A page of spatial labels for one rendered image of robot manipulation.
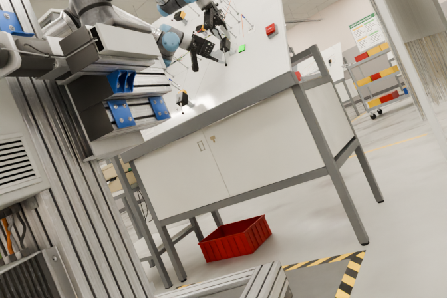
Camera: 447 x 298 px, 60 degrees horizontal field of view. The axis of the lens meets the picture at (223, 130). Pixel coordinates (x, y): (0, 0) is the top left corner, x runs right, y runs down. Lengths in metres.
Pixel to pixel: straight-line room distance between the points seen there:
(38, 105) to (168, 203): 1.33
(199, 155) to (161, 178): 0.31
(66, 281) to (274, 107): 1.19
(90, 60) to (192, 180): 1.33
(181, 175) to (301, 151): 0.73
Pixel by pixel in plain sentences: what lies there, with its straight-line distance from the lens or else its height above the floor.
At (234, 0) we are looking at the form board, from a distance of 2.39.
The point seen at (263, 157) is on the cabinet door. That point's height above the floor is 0.54.
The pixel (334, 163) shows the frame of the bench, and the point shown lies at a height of 0.40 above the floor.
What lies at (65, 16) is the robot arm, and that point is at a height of 1.45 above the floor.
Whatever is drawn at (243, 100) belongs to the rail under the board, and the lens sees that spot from 1.89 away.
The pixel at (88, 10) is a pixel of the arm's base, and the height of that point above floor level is 1.24.
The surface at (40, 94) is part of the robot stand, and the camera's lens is 1.21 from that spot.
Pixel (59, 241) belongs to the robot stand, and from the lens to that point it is 1.08.
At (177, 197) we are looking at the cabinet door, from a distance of 2.29.
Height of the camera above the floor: 0.71
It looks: 1 degrees up
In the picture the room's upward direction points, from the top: 23 degrees counter-clockwise
